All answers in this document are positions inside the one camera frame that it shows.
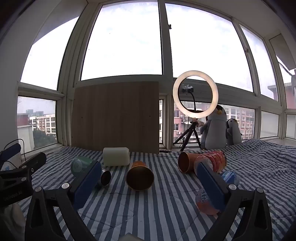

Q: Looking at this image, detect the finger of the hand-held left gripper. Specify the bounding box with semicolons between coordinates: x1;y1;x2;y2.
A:
0;152;47;184
0;143;22;171

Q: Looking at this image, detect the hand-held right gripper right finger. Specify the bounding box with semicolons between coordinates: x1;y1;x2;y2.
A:
196;162;273;241

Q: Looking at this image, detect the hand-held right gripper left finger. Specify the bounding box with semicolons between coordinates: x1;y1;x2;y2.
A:
25;160;102;241

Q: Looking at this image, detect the plain orange cup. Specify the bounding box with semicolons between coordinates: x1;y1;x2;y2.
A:
126;161;155;192
178;152;202;173

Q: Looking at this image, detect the green cup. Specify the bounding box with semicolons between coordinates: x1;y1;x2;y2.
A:
70;156;99;180

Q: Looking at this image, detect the silver metal cup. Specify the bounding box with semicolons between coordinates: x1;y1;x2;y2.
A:
98;168;112;189

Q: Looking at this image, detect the blue white plastic bottle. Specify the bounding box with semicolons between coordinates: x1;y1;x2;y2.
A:
221;170;240;187

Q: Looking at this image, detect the orange soda bottle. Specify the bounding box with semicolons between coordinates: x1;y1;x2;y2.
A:
195;189;220;215

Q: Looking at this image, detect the white translucent plastic container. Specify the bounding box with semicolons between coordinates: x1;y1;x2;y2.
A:
102;147;130;167

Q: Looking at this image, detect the blue white striped blanket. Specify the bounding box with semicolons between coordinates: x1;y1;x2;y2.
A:
17;138;296;241

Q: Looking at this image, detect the large grey penguin plush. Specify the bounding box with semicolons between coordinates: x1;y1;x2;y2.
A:
200;104;228;150

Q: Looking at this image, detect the black tripod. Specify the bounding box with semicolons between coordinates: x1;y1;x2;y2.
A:
173;117;202;152

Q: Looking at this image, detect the small grey penguin plush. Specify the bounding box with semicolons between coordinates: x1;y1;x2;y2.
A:
225;119;243;146

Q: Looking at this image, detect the wooden board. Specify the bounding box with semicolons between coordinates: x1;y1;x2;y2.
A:
71;81;160;154

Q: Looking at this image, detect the black phone holder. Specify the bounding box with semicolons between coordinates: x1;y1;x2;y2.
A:
182;85;200;112

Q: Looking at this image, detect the black cable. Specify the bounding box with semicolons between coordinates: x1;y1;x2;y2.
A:
4;138;26;163

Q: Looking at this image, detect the white ring light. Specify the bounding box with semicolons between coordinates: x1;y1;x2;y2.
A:
173;70;219;117

